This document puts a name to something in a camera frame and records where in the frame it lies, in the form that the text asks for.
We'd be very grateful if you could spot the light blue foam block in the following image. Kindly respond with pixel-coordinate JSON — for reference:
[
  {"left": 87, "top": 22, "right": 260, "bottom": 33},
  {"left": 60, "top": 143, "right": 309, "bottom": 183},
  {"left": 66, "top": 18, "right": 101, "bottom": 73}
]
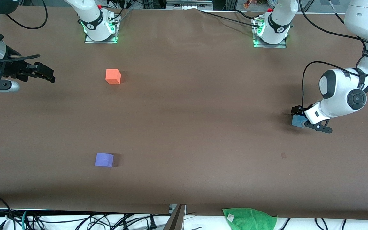
[{"left": 292, "top": 114, "right": 307, "bottom": 129}]

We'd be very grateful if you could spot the orange foam block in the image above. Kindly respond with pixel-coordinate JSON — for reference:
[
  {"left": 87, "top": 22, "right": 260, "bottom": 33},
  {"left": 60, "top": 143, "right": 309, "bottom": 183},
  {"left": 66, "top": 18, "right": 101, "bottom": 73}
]
[{"left": 105, "top": 69, "right": 121, "bottom": 85}]

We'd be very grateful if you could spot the purple foam block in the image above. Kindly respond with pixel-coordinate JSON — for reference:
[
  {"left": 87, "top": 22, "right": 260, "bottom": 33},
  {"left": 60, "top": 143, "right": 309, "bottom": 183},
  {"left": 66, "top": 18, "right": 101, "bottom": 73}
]
[{"left": 95, "top": 153, "right": 114, "bottom": 168}]

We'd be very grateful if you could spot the brown table cover sheet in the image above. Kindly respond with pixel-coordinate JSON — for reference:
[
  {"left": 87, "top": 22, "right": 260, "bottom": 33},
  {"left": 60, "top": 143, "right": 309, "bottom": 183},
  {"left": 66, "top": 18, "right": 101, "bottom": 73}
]
[{"left": 0, "top": 6, "right": 368, "bottom": 221}]

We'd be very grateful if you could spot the orange toy figure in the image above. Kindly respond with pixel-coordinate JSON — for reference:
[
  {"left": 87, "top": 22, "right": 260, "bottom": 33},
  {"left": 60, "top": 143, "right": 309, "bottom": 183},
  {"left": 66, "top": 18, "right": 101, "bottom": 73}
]
[{"left": 243, "top": 0, "right": 267, "bottom": 9}]

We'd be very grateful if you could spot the green microfibre cloth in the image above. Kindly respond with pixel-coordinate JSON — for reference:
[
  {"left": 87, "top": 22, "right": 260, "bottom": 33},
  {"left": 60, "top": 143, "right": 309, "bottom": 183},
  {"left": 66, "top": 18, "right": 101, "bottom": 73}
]
[{"left": 222, "top": 208, "right": 278, "bottom": 230}]

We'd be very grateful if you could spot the grey metal box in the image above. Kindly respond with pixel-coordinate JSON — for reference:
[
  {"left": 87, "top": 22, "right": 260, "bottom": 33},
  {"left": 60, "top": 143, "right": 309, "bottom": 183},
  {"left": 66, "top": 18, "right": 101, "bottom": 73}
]
[{"left": 166, "top": 0, "right": 214, "bottom": 10}]

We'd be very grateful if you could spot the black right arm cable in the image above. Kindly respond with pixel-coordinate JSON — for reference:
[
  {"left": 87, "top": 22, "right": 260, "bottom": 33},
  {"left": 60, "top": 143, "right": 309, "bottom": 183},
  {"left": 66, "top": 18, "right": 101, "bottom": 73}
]
[{"left": 0, "top": 0, "right": 48, "bottom": 63}]

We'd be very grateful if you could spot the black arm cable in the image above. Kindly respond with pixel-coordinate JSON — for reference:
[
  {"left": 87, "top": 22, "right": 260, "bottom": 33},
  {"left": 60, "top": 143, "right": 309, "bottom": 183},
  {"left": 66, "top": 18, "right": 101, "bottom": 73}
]
[
  {"left": 298, "top": 0, "right": 368, "bottom": 111},
  {"left": 0, "top": 0, "right": 48, "bottom": 63}
]

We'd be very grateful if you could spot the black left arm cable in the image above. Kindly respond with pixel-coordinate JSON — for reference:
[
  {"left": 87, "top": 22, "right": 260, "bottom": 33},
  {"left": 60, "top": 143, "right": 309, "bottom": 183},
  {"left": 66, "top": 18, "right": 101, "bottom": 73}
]
[{"left": 298, "top": 0, "right": 368, "bottom": 111}]

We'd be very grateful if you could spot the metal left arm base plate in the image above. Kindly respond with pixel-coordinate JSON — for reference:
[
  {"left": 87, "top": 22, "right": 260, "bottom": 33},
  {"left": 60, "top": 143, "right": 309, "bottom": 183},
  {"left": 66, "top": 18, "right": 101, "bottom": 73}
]
[{"left": 253, "top": 18, "right": 288, "bottom": 49}]

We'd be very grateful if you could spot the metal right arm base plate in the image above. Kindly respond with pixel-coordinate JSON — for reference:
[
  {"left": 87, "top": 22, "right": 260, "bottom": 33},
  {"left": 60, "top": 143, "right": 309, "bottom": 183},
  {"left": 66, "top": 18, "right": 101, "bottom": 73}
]
[{"left": 84, "top": 14, "right": 121, "bottom": 44}]

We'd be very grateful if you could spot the black cable across table edge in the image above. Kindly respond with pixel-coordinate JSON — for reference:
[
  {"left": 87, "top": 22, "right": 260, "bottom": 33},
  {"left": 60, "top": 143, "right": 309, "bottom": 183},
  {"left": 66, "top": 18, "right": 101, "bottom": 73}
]
[{"left": 198, "top": 9, "right": 261, "bottom": 27}]

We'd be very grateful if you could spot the grey aluminium camera post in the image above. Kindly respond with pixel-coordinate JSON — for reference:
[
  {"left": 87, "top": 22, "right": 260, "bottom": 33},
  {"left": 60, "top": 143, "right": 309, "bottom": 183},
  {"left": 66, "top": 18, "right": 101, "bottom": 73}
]
[{"left": 163, "top": 204, "right": 187, "bottom": 230}]

